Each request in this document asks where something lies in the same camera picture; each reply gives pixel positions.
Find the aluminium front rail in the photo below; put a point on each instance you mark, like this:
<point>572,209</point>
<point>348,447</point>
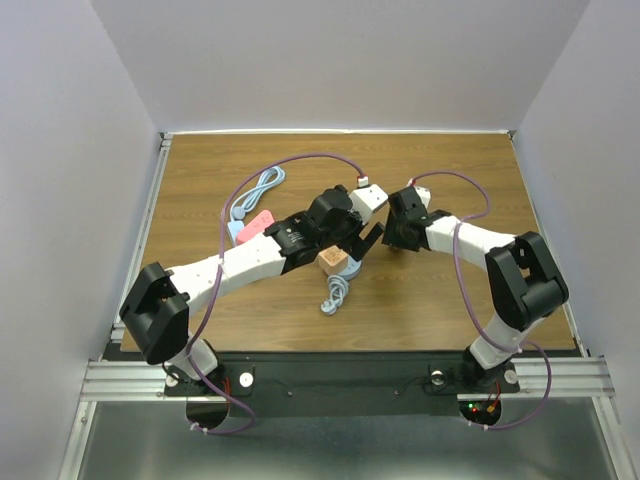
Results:
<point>129,381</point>

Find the white rectangular power strip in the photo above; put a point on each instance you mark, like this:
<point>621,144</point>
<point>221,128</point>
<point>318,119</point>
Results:
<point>234,227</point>

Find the white round power strip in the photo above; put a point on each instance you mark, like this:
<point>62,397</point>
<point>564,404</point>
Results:
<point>351,270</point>

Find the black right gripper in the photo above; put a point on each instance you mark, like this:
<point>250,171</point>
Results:
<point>390,234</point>

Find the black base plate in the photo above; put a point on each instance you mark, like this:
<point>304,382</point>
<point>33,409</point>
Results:
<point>336,384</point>

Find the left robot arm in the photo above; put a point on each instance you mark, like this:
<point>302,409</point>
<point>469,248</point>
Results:
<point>159,304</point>

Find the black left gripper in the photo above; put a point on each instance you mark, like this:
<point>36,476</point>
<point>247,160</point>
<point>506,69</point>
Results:
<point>355,246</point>

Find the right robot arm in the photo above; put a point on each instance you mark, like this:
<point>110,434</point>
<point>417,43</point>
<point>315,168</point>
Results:
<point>525,282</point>

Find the pink triangular power strip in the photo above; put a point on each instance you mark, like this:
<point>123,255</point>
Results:
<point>256,226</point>

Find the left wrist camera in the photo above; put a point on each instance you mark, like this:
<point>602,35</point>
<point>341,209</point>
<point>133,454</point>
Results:
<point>367,199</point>

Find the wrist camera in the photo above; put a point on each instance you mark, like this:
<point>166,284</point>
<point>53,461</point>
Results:
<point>423,193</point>
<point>367,199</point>

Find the aluminium left rail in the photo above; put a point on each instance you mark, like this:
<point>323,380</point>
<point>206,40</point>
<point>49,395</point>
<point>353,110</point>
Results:
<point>117,330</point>

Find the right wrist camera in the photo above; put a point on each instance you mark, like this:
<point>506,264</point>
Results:
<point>423,193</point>

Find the aluminium rail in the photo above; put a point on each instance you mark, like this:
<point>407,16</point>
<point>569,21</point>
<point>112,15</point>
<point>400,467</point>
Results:
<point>129,381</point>
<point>117,330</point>

